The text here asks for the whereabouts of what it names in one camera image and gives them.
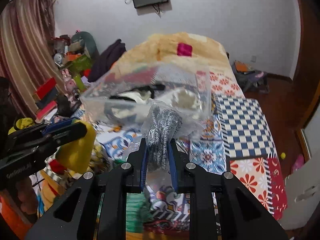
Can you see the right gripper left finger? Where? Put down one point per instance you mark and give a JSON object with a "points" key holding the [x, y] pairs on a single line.
{"points": [[138, 158]]}

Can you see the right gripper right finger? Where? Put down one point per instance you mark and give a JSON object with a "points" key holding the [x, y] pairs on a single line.
{"points": [[180, 178]]}

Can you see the yellow cloth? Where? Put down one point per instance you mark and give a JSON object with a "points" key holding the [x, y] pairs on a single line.
{"points": [[76, 155]]}

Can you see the clear plastic storage box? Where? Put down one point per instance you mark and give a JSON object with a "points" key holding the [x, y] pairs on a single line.
{"points": [[125, 98]]}

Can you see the patchwork bed quilt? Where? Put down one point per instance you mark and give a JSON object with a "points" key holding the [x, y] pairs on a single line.
{"points": [[236, 139]]}

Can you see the red box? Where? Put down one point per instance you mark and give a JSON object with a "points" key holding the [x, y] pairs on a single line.
{"points": [[44, 89]]}

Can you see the pink bunny figurine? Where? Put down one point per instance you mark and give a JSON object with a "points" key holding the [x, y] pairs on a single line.
{"points": [[70, 86]]}

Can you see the striped pink curtain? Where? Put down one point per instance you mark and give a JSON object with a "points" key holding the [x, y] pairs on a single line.
{"points": [[27, 62]]}

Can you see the yellow ball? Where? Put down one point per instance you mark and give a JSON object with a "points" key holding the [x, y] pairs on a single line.
{"points": [[283, 155]]}

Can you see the dark purple clothing pile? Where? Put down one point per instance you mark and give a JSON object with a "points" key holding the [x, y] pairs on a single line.
{"points": [[106, 60]]}

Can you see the green cardboard box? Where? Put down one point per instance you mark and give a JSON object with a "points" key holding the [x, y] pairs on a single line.
{"points": [[80, 64]]}

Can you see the grey bag on floor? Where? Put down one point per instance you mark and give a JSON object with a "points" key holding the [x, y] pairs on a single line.
{"points": [[250, 79]]}

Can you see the pink slipper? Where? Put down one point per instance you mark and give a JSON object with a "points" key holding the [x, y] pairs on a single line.
{"points": [[298, 163]]}

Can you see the beige plush blanket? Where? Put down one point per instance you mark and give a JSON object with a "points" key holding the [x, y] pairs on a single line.
{"points": [[189, 51]]}

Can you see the green plush toy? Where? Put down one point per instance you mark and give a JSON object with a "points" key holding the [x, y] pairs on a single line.
{"points": [[87, 42]]}

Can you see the wooden door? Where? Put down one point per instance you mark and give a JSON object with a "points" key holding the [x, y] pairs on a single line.
{"points": [[306, 78]]}

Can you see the wall power socket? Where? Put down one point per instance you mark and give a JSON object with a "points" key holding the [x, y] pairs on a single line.
{"points": [[253, 59]]}

